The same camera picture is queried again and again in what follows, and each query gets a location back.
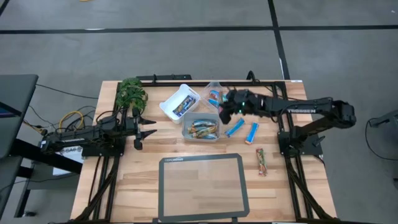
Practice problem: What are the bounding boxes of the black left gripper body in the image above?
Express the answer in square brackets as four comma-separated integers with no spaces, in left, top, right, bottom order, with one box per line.
[125,106,144,151]

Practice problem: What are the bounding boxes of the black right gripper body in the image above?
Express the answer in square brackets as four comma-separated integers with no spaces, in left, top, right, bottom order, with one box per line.
[228,89,259,115]

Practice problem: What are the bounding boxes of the brown granola bar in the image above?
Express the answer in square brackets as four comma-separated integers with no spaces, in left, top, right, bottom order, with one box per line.
[188,125,219,135]

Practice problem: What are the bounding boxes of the clear plastic container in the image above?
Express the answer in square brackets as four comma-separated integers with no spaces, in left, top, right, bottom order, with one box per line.
[199,80,233,114]

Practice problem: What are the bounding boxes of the white plastic bin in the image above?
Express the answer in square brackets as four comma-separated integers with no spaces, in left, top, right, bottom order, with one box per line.
[159,83,201,125]

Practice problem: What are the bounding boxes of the green potted plant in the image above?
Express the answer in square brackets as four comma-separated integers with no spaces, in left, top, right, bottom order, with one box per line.
[115,77,149,110]

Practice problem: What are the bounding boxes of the grey plastic bin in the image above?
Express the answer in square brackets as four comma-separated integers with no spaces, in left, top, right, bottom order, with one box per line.
[180,111,223,144]

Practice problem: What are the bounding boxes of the translucent mat with dark border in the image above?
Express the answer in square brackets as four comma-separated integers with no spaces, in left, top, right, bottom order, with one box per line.
[157,152,251,223]

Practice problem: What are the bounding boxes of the black metal table frame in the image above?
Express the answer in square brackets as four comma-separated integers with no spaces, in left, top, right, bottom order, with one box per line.
[72,79,339,224]

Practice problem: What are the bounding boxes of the black mount bar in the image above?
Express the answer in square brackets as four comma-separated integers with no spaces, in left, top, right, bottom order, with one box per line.
[135,73,193,82]

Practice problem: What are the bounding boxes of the yellow cable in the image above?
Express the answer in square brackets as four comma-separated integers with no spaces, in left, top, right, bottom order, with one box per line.
[58,110,85,132]

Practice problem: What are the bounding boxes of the black floor cable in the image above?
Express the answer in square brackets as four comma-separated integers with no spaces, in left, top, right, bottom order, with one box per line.
[27,83,100,125]
[364,117,398,162]

